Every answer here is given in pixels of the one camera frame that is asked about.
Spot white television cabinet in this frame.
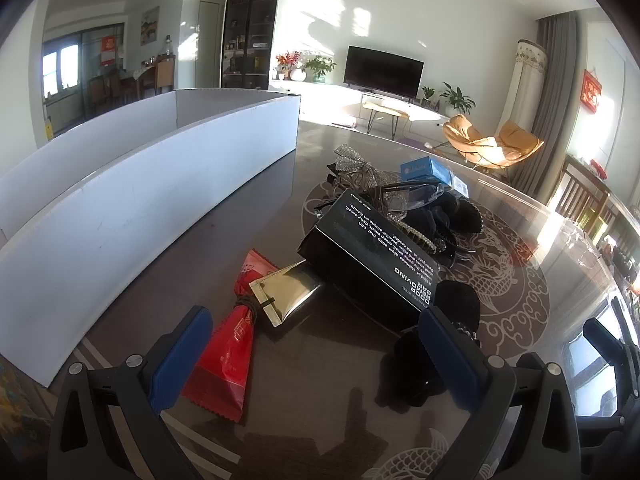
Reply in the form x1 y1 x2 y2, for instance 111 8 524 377
270 80 453 133

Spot black velvet scrunchie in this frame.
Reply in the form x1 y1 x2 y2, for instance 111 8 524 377
405 194 483 241

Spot large green potted plant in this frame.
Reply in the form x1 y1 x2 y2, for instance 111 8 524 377
439 81 476 117

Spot framed wall painting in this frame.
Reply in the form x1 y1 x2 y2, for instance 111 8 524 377
140 6 161 45

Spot red flowers in vase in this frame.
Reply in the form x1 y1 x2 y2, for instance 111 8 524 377
275 51 306 82

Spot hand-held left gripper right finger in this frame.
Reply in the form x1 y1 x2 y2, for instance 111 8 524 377
419 306 583 480

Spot brown hair tie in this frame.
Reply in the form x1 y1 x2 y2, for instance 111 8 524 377
232 296 276 328

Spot red wall hanging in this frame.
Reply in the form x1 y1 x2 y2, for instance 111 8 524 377
580 69 607 113

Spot wooden dining chair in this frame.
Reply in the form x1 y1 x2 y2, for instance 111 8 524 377
154 55 177 96

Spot clear plastic container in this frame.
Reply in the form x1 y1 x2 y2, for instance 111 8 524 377
560 220 611 271

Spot gold foil sachet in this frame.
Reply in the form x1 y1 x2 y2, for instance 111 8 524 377
248 260 327 330

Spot green plant in pot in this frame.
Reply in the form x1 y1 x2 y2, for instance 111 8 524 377
304 55 337 82

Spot dark glass display cabinet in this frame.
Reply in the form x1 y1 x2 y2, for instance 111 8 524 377
221 0 285 91

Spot grey curtain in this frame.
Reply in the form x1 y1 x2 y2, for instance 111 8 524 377
510 12 578 196

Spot brown slatted wooden chair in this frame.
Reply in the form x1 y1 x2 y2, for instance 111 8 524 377
547 155 621 241

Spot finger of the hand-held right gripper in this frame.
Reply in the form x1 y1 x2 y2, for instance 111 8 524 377
582 317 638 418
610 296 640 356

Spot wooden dining table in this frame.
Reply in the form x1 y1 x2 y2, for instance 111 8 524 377
122 67 156 101

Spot wooden coffee table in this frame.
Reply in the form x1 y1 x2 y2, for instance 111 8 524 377
361 101 412 141

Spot black printed box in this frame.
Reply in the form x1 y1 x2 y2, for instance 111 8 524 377
297 189 441 333

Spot white cardboard box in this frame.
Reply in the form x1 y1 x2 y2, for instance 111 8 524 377
0 87 301 388

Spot black hair claw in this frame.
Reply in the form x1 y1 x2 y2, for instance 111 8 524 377
377 331 448 408

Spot black frame eyeglasses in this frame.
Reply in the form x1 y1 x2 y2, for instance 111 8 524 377
367 180 446 213

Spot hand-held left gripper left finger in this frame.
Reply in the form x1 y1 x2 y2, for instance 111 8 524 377
47 305 216 480

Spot orange lounge chair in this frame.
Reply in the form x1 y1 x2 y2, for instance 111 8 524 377
442 114 545 170

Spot black flat television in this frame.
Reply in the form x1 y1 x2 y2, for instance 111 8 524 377
344 45 425 99

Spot brown patterned glass desktop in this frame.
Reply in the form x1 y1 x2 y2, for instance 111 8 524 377
50 120 640 480

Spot silver bow hair clip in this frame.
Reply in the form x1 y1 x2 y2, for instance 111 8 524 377
334 144 401 191

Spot floral patterned cloth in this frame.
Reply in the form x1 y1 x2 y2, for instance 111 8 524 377
0 357 53 461

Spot covered standing air conditioner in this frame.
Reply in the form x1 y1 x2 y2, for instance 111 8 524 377
501 39 548 136

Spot pearl hair clip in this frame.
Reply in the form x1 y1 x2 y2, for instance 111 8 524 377
395 220 448 253

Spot blue and white box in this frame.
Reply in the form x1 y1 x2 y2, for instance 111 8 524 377
399 156 469 199

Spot red snack packet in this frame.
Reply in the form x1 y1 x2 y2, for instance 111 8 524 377
181 249 278 423

